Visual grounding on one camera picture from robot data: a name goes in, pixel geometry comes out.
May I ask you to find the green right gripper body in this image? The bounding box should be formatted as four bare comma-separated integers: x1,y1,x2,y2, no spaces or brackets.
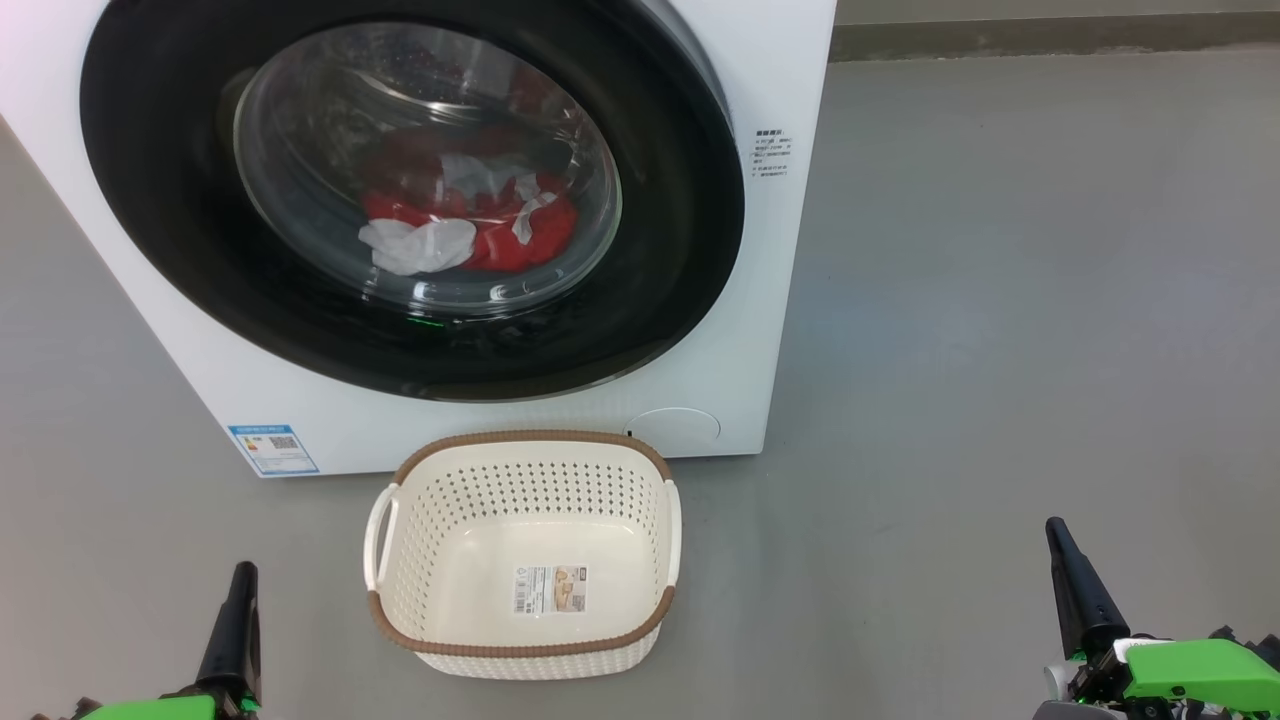
1035,625,1280,720

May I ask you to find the round filter cover panel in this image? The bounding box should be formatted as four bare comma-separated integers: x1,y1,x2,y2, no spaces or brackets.
630,408,721,453

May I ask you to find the red and white garment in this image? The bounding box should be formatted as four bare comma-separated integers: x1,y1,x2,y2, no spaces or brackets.
358,150,581,276

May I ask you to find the white front-load washing machine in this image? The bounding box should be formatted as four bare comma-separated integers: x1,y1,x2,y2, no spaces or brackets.
0,0,838,479

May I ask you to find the cream laundry basket brown rim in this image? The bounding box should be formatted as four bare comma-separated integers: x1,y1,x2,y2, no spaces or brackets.
363,430,683,681

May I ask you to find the stainless steel washing machine drum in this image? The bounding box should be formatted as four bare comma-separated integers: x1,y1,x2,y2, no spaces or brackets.
235,22,623,319

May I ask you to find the round black glass washer door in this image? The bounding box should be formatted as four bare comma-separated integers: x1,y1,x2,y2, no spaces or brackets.
80,0,746,403

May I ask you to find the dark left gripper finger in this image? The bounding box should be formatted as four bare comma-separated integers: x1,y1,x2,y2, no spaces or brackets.
195,561,263,701

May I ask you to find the blue energy label sticker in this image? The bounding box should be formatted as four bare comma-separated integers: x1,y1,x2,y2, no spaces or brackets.
227,425,320,477

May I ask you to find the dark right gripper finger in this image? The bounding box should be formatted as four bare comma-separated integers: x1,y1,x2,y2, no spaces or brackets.
1045,517,1131,661

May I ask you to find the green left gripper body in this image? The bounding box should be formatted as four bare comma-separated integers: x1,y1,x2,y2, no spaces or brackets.
30,690,263,720

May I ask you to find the white printed product label sticker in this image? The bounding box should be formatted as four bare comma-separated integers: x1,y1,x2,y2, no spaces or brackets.
513,565,588,616

